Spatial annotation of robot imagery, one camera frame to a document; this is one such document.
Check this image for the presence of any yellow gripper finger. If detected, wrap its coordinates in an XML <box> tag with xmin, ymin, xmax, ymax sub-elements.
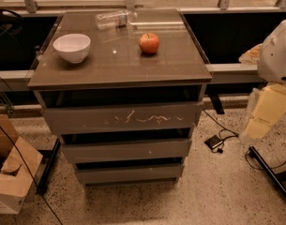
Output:
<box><xmin>239</xmin><ymin>83</ymin><xmax>286</xmax><ymax>143</ymax></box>

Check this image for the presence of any grey drawer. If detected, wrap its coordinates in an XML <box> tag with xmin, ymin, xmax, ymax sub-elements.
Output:
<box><xmin>62</xmin><ymin>139</ymin><xmax>191</xmax><ymax>163</ymax></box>
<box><xmin>75</xmin><ymin>164</ymin><xmax>184</xmax><ymax>184</ymax></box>
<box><xmin>43</xmin><ymin>102</ymin><xmax>203</xmax><ymax>135</ymax></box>

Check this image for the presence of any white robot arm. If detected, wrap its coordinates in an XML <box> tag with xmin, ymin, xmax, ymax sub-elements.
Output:
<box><xmin>239</xmin><ymin>20</ymin><xmax>286</xmax><ymax>143</ymax></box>

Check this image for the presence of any grey top drawer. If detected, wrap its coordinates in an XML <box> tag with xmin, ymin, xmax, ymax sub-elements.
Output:
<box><xmin>43</xmin><ymin>102</ymin><xmax>203</xmax><ymax>135</ymax></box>

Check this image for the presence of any grey drawer cabinet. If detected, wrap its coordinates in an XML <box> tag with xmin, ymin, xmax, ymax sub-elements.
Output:
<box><xmin>27</xmin><ymin>8</ymin><xmax>213</xmax><ymax>187</ymax></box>

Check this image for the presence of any grey bottom drawer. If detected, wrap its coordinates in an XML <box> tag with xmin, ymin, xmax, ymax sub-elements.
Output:
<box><xmin>75</xmin><ymin>164</ymin><xmax>184</xmax><ymax>184</ymax></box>

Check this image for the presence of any small black power adapter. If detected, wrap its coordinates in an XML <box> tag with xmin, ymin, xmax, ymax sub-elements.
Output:
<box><xmin>204</xmin><ymin>135</ymin><xmax>223</xmax><ymax>150</ymax></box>

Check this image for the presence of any black stand leg right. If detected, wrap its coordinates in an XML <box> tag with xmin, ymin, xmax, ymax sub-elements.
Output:
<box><xmin>248</xmin><ymin>146</ymin><xmax>286</xmax><ymax>199</ymax></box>

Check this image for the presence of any black stand leg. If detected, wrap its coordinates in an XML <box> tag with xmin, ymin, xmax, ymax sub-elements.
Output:
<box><xmin>248</xmin><ymin>146</ymin><xmax>286</xmax><ymax>199</ymax></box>
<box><xmin>37</xmin><ymin>140</ymin><xmax>61</xmax><ymax>195</ymax></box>

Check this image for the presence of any red apple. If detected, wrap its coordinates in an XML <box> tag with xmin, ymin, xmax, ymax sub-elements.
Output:
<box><xmin>139</xmin><ymin>33</ymin><xmax>159</xmax><ymax>54</ymax></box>

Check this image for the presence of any clear plastic water bottle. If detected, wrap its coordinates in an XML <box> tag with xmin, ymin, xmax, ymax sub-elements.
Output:
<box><xmin>95</xmin><ymin>10</ymin><xmax>137</xmax><ymax>30</ymax></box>

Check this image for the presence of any white bowl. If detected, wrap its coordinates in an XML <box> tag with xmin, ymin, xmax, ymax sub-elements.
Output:
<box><xmin>53</xmin><ymin>34</ymin><xmax>91</xmax><ymax>64</ymax></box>

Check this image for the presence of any black stand leg left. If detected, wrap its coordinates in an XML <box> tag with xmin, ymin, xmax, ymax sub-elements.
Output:
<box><xmin>37</xmin><ymin>140</ymin><xmax>61</xmax><ymax>195</ymax></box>

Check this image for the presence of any cardboard box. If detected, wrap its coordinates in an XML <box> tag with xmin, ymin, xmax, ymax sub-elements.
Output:
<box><xmin>0</xmin><ymin>114</ymin><xmax>42</xmax><ymax>214</ymax></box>

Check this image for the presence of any metal railing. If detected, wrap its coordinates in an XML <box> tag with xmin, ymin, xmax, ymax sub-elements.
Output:
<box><xmin>0</xmin><ymin>0</ymin><xmax>286</xmax><ymax>115</ymax></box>

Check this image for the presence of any black floor cable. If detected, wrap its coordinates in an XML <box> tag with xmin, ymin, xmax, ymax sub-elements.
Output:
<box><xmin>203</xmin><ymin>109</ymin><xmax>240</xmax><ymax>154</ymax></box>

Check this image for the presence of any black cable left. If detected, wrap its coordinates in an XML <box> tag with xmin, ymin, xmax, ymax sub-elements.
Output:
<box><xmin>0</xmin><ymin>70</ymin><xmax>64</xmax><ymax>225</ymax></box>

